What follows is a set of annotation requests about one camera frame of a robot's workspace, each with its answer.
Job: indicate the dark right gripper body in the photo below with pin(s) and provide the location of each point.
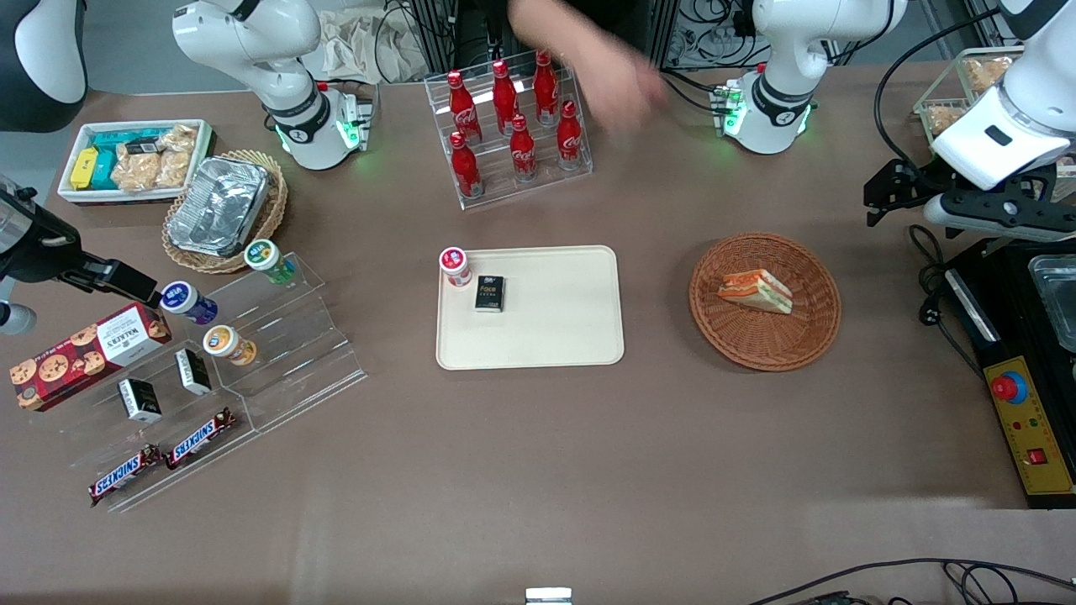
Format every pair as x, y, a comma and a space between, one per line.
38, 250

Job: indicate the triangular sandwich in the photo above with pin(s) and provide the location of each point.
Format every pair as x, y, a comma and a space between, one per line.
756, 291

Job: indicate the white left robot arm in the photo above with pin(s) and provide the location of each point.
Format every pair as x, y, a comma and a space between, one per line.
782, 50

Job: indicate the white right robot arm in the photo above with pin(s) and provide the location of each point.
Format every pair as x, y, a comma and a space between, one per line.
252, 34

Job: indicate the person's bare forearm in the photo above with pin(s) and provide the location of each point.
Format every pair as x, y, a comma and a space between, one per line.
546, 21

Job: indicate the light wicker basket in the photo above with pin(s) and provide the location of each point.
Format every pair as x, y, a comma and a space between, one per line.
273, 210

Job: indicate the round brown wicker basket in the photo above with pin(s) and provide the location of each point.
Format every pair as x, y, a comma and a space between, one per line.
756, 340

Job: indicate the beige plastic tray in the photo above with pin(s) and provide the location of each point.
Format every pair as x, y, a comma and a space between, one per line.
555, 328

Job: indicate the person's bare hand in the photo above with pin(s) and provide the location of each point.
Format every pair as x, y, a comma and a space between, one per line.
626, 84

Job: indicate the white rectangular snack bin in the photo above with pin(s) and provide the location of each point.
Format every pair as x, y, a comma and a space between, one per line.
76, 195

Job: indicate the purple snack cup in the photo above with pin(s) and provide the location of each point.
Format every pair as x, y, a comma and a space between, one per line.
187, 301

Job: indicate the red Walkers cookie box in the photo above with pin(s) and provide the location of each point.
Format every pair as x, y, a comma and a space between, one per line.
84, 353

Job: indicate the yellow snack packet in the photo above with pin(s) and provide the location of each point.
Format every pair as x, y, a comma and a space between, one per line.
83, 168

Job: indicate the teal snack packet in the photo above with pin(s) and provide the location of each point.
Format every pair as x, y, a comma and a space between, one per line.
105, 168

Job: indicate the clear bag of cookies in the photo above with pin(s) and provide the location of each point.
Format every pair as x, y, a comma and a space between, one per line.
181, 137
134, 172
173, 166

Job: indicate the small black box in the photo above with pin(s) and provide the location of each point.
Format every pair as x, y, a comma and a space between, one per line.
139, 400
489, 293
192, 371

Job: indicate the aluminium foil container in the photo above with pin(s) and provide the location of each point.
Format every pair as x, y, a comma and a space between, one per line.
218, 206

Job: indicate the orange snack cup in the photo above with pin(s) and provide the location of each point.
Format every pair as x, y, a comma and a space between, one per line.
227, 343

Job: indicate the teal snack box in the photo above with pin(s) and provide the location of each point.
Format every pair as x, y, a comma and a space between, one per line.
122, 136

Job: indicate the green-lid snack cup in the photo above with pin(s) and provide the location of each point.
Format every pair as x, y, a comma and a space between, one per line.
267, 259

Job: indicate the black appliance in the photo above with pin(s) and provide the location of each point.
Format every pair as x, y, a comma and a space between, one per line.
1000, 323

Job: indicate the steel pan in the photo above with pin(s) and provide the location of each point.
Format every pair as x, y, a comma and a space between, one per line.
1059, 302

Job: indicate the Snickers chocolate bar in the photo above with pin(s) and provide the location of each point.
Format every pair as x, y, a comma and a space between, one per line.
123, 475
200, 438

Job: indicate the clear acrylic tiered stand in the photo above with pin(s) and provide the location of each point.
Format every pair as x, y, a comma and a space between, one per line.
286, 361

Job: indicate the red emergency stop button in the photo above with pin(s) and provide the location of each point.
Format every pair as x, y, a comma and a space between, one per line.
1009, 386

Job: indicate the yellow control panel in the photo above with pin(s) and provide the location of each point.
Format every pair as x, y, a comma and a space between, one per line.
1038, 428

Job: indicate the person in black clothes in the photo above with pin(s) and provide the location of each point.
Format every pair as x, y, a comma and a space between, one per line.
626, 15

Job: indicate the red cola bottle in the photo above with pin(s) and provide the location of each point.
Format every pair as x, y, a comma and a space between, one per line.
545, 88
505, 97
523, 151
570, 139
465, 168
463, 109

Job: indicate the beige crumpled bag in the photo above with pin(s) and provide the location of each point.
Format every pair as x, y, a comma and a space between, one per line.
345, 50

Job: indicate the clear acrylic bottle rack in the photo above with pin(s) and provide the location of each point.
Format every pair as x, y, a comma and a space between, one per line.
546, 181

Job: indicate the red-lid snack cup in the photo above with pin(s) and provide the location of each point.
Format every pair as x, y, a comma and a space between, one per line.
455, 265

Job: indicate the small silver metal object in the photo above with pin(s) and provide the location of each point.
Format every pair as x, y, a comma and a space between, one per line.
548, 596

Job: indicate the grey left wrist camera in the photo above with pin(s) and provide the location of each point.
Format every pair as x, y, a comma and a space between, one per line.
950, 221

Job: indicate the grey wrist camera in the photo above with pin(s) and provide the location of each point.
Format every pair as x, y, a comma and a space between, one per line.
950, 221
15, 319

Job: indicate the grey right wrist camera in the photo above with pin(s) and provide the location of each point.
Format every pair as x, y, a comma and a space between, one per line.
15, 319

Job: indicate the black aluminium frame post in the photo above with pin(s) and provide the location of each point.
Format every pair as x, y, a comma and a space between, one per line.
662, 29
437, 34

